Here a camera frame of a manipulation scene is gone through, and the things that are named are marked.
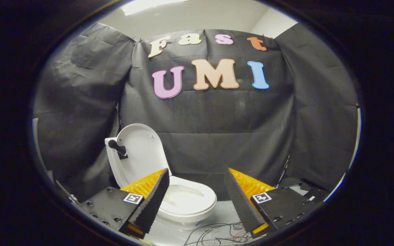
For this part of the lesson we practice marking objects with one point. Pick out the black backdrop cloth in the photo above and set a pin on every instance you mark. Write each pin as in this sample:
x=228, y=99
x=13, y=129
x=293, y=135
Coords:
x=217, y=119

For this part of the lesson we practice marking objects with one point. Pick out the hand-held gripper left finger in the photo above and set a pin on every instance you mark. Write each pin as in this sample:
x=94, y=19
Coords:
x=154, y=201

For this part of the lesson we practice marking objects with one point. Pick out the white toilet lid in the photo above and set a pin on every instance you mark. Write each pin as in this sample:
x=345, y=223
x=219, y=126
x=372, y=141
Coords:
x=142, y=153

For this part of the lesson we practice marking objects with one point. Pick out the white toilet bowl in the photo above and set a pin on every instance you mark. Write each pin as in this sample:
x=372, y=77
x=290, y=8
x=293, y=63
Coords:
x=192, y=205

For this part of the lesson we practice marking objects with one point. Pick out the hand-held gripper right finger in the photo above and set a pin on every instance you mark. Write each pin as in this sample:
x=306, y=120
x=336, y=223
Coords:
x=239, y=205

